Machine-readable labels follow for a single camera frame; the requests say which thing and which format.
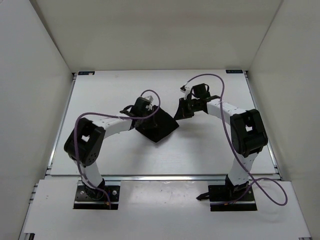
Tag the left blue corner label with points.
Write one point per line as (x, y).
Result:
(86, 73)

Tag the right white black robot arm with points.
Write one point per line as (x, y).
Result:
(247, 132)

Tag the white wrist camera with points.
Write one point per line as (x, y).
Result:
(187, 91)
(149, 99)

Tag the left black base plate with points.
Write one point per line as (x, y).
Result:
(83, 201)

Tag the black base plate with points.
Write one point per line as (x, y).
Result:
(83, 201)
(222, 200)

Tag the black skirt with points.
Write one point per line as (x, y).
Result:
(157, 127)

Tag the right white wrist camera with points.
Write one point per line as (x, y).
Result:
(187, 91)

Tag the aluminium front rail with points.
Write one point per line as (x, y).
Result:
(164, 177)

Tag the right blue corner label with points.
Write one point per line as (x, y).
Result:
(234, 71)

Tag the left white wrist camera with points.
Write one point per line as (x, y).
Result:
(149, 99)

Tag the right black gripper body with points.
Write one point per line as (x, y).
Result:
(192, 107)

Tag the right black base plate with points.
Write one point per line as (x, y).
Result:
(222, 200)

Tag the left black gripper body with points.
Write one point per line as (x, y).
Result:
(148, 122)

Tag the blue corner label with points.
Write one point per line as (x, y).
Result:
(234, 71)
(86, 73)

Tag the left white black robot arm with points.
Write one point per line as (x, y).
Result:
(85, 141)

